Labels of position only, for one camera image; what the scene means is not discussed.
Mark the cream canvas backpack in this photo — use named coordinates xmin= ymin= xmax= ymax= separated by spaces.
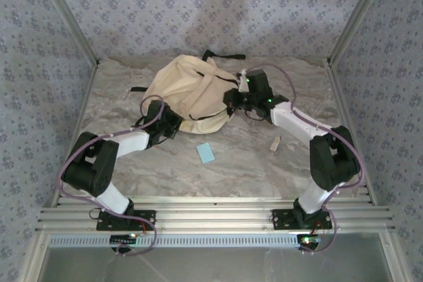
xmin=130 ymin=50 xmax=247 ymax=135

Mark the light blue sticky note pad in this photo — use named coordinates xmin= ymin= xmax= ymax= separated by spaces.
xmin=196 ymin=142 xmax=215 ymax=165

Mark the grey metal sheet panel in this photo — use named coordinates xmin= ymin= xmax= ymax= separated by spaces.
xmin=41 ymin=247 xmax=396 ymax=282

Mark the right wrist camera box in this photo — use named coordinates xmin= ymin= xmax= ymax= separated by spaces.
xmin=237 ymin=69 xmax=250 ymax=94

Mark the aluminium side rail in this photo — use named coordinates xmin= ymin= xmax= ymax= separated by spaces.
xmin=49 ymin=59 xmax=100 ymax=209
xmin=325 ymin=57 xmax=378 ymax=205

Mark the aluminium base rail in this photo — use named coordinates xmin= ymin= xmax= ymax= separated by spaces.
xmin=35 ymin=195 xmax=396 ymax=234

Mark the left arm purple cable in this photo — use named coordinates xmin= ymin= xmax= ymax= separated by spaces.
xmin=58 ymin=95 xmax=166 ymax=258

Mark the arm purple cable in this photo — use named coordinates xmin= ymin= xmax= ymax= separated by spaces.
xmin=58 ymin=95 xmax=166 ymax=258
xmin=249 ymin=63 xmax=366 ymax=256

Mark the aluminium frame post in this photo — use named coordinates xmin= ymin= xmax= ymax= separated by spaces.
xmin=326 ymin=0 xmax=395 ymax=67
xmin=32 ymin=0 xmax=102 ymax=67

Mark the grey slotted cable duct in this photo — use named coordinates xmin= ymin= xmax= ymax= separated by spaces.
xmin=48 ymin=232 xmax=318 ymax=249

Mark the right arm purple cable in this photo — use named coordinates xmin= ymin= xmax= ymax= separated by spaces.
xmin=249 ymin=63 xmax=366 ymax=256

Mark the aluminium frame leg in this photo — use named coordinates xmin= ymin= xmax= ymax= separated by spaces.
xmin=19 ymin=232 xmax=50 ymax=282
xmin=379 ymin=232 xmax=409 ymax=282

